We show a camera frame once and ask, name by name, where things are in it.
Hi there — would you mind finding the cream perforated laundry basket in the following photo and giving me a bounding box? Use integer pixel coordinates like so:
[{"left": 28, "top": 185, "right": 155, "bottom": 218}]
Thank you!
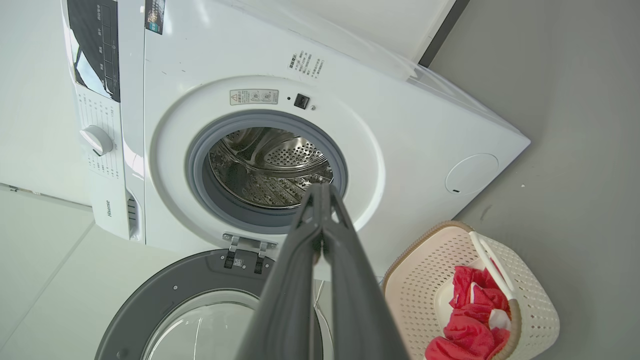
[{"left": 382, "top": 221, "right": 561, "bottom": 360}]

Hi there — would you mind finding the rectangular warning sticker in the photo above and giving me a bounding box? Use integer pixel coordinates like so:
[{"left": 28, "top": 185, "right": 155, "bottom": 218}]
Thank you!
[{"left": 230, "top": 89, "right": 279, "bottom": 106}]

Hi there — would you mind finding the black round washer door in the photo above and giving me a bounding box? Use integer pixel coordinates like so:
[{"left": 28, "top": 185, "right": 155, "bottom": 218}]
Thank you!
[{"left": 95, "top": 248, "right": 335, "bottom": 360}]

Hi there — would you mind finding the round white filter cover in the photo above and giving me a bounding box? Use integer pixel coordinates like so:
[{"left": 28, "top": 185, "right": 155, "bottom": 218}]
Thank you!
[{"left": 445, "top": 153, "right": 500, "bottom": 196}]

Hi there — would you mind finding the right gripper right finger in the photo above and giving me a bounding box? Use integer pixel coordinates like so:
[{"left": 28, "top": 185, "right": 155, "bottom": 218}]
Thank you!
[{"left": 321, "top": 184, "right": 411, "bottom": 360}]

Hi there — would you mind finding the dark promotional sticker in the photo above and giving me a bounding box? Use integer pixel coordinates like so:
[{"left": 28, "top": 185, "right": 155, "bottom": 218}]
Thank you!
[{"left": 145, "top": 0, "right": 166, "bottom": 35}]

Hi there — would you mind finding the perforated stainless steel washer drum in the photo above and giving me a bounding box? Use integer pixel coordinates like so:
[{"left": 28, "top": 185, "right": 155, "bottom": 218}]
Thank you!
[{"left": 209, "top": 127, "right": 335, "bottom": 210}]

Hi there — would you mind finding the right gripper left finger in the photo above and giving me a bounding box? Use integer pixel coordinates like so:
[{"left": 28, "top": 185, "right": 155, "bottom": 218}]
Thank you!
[{"left": 235, "top": 184, "right": 323, "bottom": 360}]

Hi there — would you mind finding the grey rubber door gasket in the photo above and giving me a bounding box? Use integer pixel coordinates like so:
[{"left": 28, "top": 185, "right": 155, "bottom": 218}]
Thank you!
[{"left": 186, "top": 110, "right": 348, "bottom": 235}]

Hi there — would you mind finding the white control knob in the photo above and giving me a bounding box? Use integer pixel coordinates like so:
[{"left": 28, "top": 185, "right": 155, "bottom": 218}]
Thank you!
[{"left": 80, "top": 125, "right": 115, "bottom": 157}]

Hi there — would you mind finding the white front-load washing machine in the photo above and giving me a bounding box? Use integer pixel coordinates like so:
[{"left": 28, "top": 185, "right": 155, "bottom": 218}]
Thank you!
[{"left": 61, "top": 0, "right": 532, "bottom": 283}]

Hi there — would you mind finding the black control display panel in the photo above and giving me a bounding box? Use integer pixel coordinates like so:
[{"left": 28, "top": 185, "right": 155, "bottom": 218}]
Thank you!
[{"left": 66, "top": 0, "right": 121, "bottom": 103}]

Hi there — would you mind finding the red and white garment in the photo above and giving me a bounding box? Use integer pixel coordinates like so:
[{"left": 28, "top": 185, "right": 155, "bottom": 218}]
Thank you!
[{"left": 425, "top": 265, "right": 512, "bottom": 360}]

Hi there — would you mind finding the metal door hinge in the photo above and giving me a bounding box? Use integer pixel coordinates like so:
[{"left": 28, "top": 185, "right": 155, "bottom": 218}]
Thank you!
[{"left": 222, "top": 232, "right": 277, "bottom": 275}]

